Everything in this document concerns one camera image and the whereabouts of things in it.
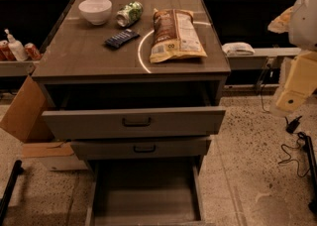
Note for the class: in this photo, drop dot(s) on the grey drawer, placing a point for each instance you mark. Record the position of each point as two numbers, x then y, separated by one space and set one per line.
135 123
145 192
115 149

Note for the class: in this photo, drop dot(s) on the red soda can left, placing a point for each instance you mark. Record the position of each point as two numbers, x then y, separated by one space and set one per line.
5 52

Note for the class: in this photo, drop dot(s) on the red soda can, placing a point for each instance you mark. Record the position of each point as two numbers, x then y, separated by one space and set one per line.
32 51
5 52

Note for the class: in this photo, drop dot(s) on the green crushed soda can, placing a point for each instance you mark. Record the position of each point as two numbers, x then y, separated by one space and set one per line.
129 14

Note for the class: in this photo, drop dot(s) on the brown chip bag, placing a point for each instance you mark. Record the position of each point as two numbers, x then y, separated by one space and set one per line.
174 36

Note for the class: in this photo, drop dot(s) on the grey bottom drawer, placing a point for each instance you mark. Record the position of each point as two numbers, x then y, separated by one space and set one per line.
145 192

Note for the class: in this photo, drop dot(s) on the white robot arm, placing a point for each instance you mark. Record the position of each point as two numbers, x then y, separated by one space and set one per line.
300 22

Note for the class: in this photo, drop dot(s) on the dark blue snack bar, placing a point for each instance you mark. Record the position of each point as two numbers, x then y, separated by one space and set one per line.
121 38

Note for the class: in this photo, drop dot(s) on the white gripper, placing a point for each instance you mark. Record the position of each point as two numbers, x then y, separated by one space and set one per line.
305 22

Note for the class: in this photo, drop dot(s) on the folded white cloth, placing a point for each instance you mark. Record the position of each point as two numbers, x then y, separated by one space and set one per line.
238 49

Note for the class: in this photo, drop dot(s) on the grey drawer cabinet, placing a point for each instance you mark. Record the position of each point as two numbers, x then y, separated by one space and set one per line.
77 53

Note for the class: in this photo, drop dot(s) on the grey top drawer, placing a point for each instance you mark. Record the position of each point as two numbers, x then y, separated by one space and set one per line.
135 123

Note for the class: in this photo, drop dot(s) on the white soap dispenser bottle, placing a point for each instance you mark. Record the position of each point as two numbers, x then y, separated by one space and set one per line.
16 47

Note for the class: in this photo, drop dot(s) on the white bowl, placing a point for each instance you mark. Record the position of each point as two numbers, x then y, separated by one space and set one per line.
97 12

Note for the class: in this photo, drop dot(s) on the grey middle drawer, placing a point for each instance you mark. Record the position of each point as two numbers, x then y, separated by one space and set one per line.
115 149

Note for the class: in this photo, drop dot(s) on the black stand right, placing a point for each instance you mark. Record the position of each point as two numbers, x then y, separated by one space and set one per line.
313 171

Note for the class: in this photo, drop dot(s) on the black pole left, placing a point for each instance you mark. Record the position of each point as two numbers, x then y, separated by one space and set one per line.
5 199

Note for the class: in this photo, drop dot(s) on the brown cardboard box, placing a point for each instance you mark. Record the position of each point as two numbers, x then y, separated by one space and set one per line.
24 121

